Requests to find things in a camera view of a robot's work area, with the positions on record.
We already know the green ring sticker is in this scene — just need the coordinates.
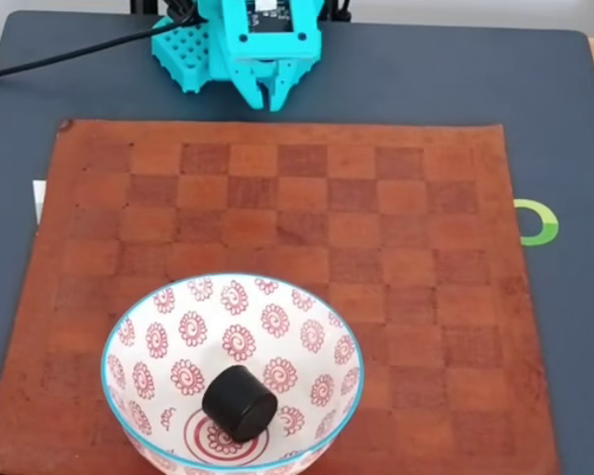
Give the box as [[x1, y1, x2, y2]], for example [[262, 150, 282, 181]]
[[511, 198, 559, 247]]

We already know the black cylinder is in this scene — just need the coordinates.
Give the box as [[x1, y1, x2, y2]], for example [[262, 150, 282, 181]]
[[201, 364, 279, 443]]

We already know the thick black power cable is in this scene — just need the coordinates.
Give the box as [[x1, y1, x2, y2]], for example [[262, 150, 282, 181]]
[[0, 14, 199, 83]]

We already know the brown leather chessboard mat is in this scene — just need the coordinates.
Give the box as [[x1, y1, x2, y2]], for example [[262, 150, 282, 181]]
[[0, 117, 563, 475]]

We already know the turquoise camera mount with board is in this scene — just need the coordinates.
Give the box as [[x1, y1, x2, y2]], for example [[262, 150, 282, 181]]
[[221, 0, 323, 64]]

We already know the white bowl with red flowers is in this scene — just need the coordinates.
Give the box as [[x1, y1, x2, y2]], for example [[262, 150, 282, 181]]
[[101, 271, 365, 475]]

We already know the white paper slip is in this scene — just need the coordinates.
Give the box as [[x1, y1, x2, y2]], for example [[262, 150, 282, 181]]
[[32, 179, 49, 225]]

